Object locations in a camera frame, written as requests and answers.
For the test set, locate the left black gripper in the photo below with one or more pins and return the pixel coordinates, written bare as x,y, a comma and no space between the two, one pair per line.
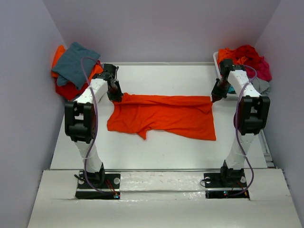
117,97

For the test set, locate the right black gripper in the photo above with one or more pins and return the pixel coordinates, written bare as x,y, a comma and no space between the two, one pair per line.
217,95

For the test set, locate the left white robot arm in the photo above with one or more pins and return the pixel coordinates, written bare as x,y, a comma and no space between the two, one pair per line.
81,121

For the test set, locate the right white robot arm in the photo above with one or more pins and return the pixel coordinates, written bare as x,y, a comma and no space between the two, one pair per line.
250,117

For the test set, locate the cyan crumpled t shirt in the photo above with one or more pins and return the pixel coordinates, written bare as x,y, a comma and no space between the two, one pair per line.
231,90

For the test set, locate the white laundry basket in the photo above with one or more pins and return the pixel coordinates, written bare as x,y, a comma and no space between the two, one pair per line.
229,96

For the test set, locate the grey crumpled t shirt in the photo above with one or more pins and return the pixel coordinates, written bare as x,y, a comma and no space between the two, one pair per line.
262,86

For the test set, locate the red crumpled t shirt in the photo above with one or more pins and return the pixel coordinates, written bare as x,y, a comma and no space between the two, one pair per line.
247,55

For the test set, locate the red folded t shirt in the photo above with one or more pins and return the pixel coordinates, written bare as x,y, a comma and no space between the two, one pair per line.
69,91

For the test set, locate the magenta crumpled t shirt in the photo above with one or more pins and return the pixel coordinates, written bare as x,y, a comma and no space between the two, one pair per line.
263,71

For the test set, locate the teal folded t shirt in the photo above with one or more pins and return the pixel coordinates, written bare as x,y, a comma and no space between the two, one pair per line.
72,63

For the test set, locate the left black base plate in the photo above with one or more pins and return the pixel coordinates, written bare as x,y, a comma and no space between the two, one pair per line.
108,190

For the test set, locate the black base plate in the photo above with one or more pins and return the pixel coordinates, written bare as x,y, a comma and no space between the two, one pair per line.
216,189
108,190

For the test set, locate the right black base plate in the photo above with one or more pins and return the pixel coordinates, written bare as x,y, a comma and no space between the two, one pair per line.
216,189

